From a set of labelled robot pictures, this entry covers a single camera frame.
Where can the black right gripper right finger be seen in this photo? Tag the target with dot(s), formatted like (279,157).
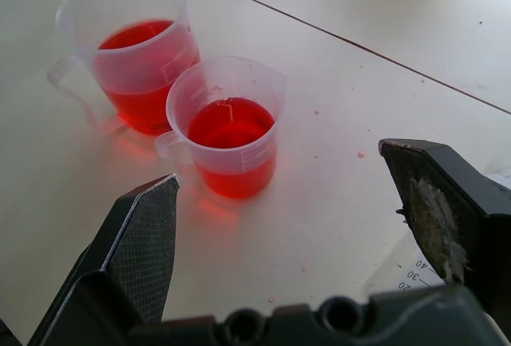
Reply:
(447,202)

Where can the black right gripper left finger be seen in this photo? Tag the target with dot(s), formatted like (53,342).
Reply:
(135,242)

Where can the small beaker with red liquid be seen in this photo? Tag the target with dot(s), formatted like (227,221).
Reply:
(231,138)

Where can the large beaker with red liquid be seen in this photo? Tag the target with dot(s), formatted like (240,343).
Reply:
(131,50)

